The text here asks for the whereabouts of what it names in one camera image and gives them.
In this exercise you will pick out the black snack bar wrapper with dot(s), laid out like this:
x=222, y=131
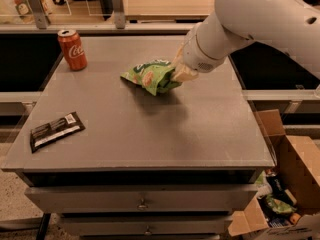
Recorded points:
x=55, y=130

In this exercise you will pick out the metal bracket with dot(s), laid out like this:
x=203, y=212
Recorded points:
x=119, y=14
x=40, y=17

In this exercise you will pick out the lower grey drawer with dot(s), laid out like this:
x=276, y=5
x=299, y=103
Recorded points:
x=145, y=225

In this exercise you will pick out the upper grey drawer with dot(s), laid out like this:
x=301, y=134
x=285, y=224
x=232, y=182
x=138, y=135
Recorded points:
x=141, y=198

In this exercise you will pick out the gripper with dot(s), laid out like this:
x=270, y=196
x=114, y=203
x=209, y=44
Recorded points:
x=196, y=58

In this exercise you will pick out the middle metal bracket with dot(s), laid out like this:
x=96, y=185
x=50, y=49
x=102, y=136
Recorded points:
x=119, y=14

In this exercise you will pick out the green rice chip bag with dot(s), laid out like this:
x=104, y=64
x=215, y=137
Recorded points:
x=154, y=76

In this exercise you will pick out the grey drawer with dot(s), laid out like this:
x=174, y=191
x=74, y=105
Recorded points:
x=145, y=225
x=141, y=198

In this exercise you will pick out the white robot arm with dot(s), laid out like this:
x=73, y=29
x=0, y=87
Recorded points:
x=290, y=26

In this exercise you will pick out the green snack bag in box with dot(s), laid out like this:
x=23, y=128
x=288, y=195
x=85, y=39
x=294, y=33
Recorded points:
x=279, y=206

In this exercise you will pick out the brown cardboard box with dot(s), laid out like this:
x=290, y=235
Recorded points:
x=298, y=167

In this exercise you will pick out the red coke can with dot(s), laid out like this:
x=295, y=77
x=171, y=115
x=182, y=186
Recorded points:
x=71, y=46

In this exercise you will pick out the left metal bracket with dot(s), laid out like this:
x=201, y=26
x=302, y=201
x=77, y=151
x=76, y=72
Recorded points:
x=40, y=17

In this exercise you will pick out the dark snack pack in box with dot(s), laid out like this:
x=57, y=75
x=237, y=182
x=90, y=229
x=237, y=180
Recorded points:
x=278, y=191

